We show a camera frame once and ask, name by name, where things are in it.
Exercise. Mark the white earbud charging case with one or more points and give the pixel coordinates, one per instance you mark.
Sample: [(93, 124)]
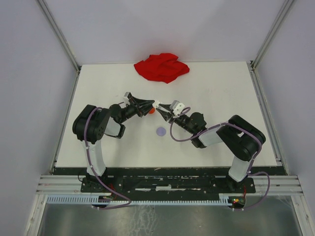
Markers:
[(156, 104)]

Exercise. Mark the aluminium front frame rail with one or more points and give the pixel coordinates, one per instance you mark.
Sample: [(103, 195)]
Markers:
[(279, 185)]

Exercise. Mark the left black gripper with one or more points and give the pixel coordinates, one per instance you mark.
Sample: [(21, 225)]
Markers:
[(141, 103)]

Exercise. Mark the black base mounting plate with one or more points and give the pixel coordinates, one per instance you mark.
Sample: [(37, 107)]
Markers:
[(131, 181)]

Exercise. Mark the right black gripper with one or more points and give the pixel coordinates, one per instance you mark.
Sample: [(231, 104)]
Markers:
[(167, 116)]

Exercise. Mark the left aluminium frame post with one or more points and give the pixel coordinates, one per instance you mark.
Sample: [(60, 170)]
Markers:
[(43, 5)]

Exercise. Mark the aluminium frame post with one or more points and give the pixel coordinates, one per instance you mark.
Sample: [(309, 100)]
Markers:
[(43, 5), (275, 27)]

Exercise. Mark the white slotted cable duct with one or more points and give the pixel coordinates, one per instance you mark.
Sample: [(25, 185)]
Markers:
[(100, 200)]

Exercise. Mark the purple earbud charging case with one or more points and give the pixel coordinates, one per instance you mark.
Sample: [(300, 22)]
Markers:
[(161, 131)]

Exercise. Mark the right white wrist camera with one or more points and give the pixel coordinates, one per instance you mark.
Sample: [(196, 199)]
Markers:
[(177, 107)]

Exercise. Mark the red crumpled cloth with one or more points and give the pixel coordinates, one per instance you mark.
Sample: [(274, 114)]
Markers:
[(164, 67)]

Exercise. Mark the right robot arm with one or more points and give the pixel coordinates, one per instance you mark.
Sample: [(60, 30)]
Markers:
[(242, 139)]

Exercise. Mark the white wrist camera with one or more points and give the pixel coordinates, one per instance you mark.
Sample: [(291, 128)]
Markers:
[(126, 97), (177, 107)]

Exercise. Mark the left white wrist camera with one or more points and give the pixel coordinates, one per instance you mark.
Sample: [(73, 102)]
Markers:
[(126, 97)]

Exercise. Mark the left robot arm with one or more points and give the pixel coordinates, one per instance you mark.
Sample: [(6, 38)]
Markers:
[(95, 122)]

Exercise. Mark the right aluminium frame post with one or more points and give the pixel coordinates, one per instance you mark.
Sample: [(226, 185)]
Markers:
[(275, 27)]

